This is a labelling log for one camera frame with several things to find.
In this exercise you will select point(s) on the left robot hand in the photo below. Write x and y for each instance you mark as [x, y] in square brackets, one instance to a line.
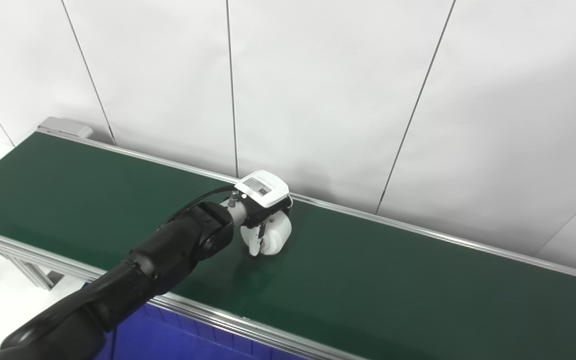
[265, 192]

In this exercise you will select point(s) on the white cylindrical plastic part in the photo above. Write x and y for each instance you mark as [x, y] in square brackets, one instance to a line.
[278, 235]

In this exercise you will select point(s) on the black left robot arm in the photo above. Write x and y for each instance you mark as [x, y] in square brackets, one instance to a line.
[168, 250]

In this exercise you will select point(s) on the green conveyor belt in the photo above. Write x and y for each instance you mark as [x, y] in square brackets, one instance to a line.
[368, 280]
[218, 317]

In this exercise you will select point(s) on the blue plastic bin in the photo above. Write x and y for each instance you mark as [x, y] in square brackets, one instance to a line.
[178, 340]

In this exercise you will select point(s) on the grey conveyor end cap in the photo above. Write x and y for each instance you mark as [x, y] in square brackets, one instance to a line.
[65, 127]

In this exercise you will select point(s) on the aluminium conveyor support leg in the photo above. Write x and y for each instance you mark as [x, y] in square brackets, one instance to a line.
[33, 272]

